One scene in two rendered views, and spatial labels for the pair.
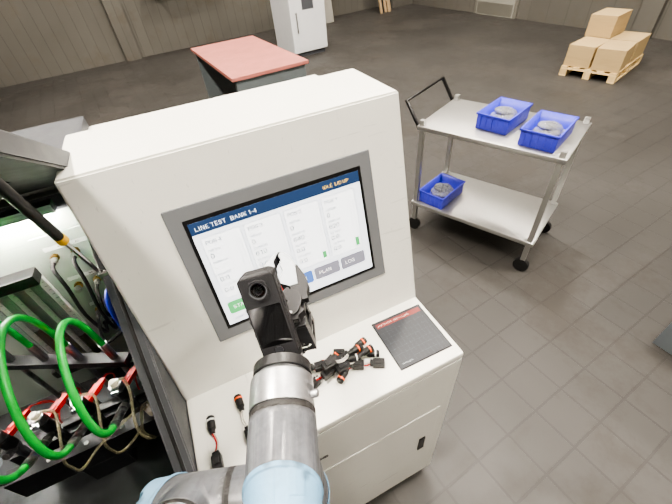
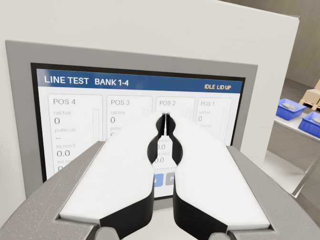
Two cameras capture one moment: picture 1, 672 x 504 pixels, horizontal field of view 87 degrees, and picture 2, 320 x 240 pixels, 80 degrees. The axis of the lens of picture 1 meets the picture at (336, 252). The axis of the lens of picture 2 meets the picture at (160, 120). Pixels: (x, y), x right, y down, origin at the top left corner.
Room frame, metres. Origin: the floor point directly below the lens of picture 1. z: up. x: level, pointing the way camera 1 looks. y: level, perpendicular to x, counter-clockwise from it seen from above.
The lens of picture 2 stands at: (0.31, 0.10, 1.52)
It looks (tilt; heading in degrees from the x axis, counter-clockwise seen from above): 29 degrees down; 0
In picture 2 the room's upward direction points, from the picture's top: 10 degrees clockwise
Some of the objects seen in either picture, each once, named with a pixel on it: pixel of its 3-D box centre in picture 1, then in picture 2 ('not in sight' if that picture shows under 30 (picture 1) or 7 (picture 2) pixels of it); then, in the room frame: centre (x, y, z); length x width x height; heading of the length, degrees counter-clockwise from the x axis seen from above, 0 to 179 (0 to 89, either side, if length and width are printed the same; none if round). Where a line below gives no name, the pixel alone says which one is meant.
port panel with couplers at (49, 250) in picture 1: (94, 280); not in sight; (0.68, 0.63, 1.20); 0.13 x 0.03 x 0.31; 112
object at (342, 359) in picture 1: (339, 363); not in sight; (0.48, 0.02, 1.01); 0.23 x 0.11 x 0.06; 112
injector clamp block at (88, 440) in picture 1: (102, 441); not in sight; (0.39, 0.65, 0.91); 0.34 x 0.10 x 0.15; 112
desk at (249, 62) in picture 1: (252, 92); not in sight; (4.46, 0.79, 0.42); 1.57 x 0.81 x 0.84; 27
